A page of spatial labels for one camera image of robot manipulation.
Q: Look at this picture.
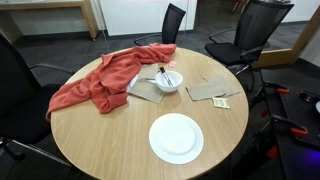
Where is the black chair at left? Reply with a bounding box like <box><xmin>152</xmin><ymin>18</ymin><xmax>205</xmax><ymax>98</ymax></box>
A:
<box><xmin>0</xmin><ymin>36</ymin><xmax>73</xmax><ymax>167</ymax></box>

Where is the pink sachet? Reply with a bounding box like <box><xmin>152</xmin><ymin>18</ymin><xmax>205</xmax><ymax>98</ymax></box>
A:
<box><xmin>168</xmin><ymin>61</ymin><xmax>176</xmax><ymax>68</ymax></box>

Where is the orange-handled black clamp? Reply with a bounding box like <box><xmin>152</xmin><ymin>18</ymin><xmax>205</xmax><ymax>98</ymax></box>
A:
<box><xmin>249</xmin><ymin>81</ymin><xmax>290</xmax><ymax>109</ymax></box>

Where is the black and silver marker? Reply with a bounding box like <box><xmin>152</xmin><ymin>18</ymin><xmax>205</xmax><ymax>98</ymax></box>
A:
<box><xmin>159</xmin><ymin>67</ymin><xmax>173</xmax><ymax>87</ymax></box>

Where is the yellow-green sachet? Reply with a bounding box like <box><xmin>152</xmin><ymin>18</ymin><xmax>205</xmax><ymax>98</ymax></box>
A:
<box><xmin>213</xmin><ymin>98</ymin><xmax>230</xmax><ymax>109</ymax></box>

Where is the orange-red cloth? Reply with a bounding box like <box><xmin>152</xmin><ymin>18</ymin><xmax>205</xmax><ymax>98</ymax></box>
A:
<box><xmin>46</xmin><ymin>43</ymin><xmax>176</xmax><ymax>122</ymax></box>

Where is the black mesh office chair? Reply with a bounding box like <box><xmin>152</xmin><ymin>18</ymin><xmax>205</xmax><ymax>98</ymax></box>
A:
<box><xmin>134</xmin><ymin>3</ymin><xmax>186</xmax><ymax>46</ymax></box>

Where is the white plate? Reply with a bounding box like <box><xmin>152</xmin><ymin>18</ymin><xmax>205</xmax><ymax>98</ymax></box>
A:
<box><xmin>149</xmin><ymin>113</ymin><xmax>204</xmax><ymax>165</ymax></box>

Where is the brown paper napkin near bowl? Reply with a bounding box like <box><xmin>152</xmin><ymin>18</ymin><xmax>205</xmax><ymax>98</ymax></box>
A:
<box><xmin>127</xmin><ymin>64</ymin><xmax>164</xmax><ymax>103</ymax></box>

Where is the light wooden side table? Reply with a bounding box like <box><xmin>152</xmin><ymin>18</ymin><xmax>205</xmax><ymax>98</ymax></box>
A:
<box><xmin>0</xmin><ymin>0</ymin><xmax>99</xmax><ymax>42</ymax></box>

